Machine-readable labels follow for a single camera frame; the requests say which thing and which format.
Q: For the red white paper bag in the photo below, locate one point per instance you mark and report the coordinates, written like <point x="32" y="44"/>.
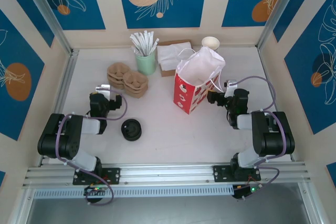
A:
<point x="183" y="95"/>

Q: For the black cup lid stack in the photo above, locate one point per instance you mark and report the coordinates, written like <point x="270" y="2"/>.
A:
<point x="131" y="129"/>

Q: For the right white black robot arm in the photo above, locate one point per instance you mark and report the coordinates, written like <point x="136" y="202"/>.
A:
<point x="273" y="140"/>

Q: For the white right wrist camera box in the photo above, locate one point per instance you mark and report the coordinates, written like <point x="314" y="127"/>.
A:
<point x="231" y="87"/>

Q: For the aluminium frame post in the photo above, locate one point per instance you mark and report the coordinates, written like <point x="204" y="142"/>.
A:
<point x="278" y="6"/>
<point x="44" y="6"/>

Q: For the aluminium side rail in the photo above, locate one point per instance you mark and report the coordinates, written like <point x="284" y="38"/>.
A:
<point x="65" y="82"/>

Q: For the white paper napkin stack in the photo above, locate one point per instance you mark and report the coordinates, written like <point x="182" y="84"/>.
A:
<point x="168" y="56"/>

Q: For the white paper wrapped straw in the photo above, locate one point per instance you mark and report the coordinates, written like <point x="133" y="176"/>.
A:
<point x="150" y="41"/>
<point x="135" y="43"/>
<point x="139" y="41"/>
<point x="135" y="50"/>
<point x="145" y="41"/>
<point x="154" y="45"/>

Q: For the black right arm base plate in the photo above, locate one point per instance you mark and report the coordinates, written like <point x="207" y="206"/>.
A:
<point x="221" y="172"/>

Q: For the brown cardboard napkin box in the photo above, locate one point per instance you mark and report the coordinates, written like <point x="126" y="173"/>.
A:
<point x="168" y="74"/>

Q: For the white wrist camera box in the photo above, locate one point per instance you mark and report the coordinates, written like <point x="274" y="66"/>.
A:
<point x="103" y="89"/>
<point x="231" y="87"/>

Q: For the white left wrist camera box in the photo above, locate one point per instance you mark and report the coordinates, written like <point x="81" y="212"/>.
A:
<point x="103" y="89"/>

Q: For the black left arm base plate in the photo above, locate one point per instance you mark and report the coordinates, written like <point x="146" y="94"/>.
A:
<point x="113" y="175"/>

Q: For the aluminium frame rail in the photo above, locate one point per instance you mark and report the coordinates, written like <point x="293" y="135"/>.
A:
<point x="168" y="171"/>

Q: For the mint green straw holder cup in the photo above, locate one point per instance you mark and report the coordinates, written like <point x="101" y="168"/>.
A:
<point x="145" y="64"/>

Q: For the grey metal shelf panel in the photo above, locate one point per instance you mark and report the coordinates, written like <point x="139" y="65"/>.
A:
<point x="170" y="211"/>

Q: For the white paper cup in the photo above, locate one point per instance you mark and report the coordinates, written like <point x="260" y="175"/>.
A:
<point x="210" y="42"/>

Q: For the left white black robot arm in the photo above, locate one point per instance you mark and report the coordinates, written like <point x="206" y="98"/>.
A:
<point x="52" y="140"/>

